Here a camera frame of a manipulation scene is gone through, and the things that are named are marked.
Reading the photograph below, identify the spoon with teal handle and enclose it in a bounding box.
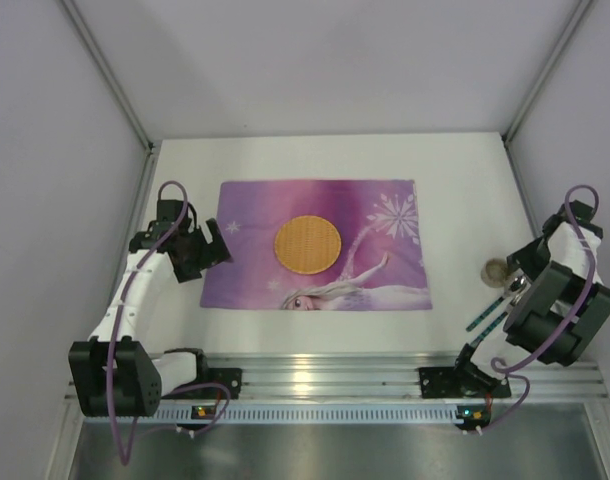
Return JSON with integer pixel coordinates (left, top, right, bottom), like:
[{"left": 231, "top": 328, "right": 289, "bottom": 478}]
[{"left": 465, "top": 275, "right": 527, "bottom": 332}]

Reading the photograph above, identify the speckled ceramic cup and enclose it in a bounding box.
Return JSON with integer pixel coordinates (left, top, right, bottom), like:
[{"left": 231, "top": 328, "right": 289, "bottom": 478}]
[{"left": 480, "top": 258, "right": 509, "bottom": 289}]

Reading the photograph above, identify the round woven bamboo plate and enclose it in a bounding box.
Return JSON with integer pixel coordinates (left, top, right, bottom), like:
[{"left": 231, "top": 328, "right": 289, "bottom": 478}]
[{"left": 274, "top": 215, "right": 342, "bottom": 275}]

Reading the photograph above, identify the purple printed placemat cloth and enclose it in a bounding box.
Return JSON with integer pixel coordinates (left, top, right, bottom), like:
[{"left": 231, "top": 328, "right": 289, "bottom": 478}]
[{"left": 201, "top": 180, "right": 432, "bottom": 311}]

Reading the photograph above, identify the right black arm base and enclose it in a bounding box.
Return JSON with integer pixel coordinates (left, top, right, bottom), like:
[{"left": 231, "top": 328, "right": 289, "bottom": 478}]
[{"left": 418, "top": 366, "right": 511, "bottom": 399}]

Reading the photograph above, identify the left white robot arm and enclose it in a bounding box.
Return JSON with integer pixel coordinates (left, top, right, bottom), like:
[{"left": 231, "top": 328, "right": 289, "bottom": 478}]
[{"left": 68, "top": 199, "right": 231, "bottom": 417}]

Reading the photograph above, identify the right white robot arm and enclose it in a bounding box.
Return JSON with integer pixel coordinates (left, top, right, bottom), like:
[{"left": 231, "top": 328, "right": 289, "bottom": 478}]
[{"left": 451, "top": 200, "right": 610, "bottom": 396}]

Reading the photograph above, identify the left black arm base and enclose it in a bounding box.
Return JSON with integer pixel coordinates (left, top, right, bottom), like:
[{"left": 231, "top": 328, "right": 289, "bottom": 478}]
[{"left": 182, "top": 367, "right": 243, "bottom": 400}]

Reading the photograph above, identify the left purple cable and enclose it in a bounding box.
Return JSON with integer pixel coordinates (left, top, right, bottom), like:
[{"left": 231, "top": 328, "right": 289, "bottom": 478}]
[{"left": 106, "top": 180, "right": 233, "bottom": 466}]

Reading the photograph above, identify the fork with teal handle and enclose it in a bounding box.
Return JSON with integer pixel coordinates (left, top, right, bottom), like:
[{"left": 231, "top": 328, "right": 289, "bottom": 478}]
[{"left": 472, "top": 312, "right": 508, "bottom": 347}]

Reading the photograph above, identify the aluminium mounting rail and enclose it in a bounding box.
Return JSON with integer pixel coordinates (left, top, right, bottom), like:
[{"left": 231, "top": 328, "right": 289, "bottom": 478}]
[{"left": 64, "top": 352, "right": 606, "bottom": 401}]

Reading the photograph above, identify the perforated grey cable duct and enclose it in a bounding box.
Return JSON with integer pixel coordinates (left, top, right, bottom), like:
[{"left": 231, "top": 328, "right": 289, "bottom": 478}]
[{"left": 145, "top": 404, "right": 489, "bottom": 425}]

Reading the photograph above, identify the right aluminium frame post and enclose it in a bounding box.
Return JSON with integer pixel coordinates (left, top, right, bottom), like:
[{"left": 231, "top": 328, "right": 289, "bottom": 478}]
[{"left": 501, "top": 0, "right": 597, "bottom": 147}]

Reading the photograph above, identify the aluminium frame post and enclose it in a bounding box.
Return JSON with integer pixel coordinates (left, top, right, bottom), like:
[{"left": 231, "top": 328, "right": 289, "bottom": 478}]
[
  {"left": 55, "top": 0, "right": 154, "bottom": 152},
  {"left": 501, "top": 0, "right": 597, "bottom": 147}
]

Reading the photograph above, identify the left aluminium frame post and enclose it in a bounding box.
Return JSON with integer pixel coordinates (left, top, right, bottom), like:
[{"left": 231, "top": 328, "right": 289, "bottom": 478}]
[{"left": 55, "top": 0, "right": 154, "bottom": 152}]

